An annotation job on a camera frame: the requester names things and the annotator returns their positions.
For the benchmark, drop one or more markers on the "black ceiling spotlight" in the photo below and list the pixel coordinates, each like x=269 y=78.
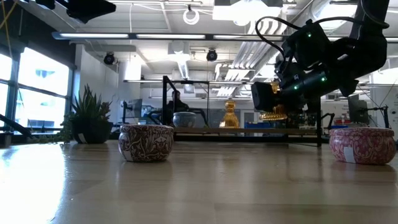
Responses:
x=211 y=55
x=109 y=58

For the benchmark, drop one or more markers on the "window with dark frame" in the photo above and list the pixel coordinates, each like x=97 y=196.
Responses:
x=40 y=81

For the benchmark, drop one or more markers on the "gold chess piece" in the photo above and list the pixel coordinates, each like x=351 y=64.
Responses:
x=275 y=115
x=229 y=117

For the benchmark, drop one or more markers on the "pink patterned candle tin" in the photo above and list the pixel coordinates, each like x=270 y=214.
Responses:
x=362 y=144

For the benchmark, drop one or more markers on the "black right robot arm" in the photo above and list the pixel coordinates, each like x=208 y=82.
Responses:
x=367 y=53

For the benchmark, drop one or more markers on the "person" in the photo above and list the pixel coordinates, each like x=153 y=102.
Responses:
x=177 y=107

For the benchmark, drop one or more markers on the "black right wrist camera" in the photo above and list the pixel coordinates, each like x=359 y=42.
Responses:
x=306 y=43

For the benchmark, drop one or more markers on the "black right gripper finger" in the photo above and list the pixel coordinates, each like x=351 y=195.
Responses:
x=263 y=96

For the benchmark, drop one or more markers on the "wooden shelf with black frame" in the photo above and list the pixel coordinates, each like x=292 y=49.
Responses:
x=233 y=131

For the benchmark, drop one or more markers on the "brown patterned candle tin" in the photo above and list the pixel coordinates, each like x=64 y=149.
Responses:
x=145 y=143

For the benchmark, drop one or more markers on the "overhead light bar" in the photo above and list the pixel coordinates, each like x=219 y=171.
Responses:
x=93 y=36

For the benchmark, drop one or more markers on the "bright ceiling light panel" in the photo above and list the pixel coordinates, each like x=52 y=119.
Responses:
x=245 y=11

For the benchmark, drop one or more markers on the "blue storage bin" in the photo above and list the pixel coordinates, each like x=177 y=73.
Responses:
x=252 y=125

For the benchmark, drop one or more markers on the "black computer monitor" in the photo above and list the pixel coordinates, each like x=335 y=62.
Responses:
x=357 y=109

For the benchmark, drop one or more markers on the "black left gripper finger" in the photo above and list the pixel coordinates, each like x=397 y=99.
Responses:
x=91 y=9

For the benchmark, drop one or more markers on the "black aluminium rig frame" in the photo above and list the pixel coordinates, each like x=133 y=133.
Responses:
x=233 y=139

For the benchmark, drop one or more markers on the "succulent plant in dark pot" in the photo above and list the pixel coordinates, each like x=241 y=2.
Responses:
x=90 y=127

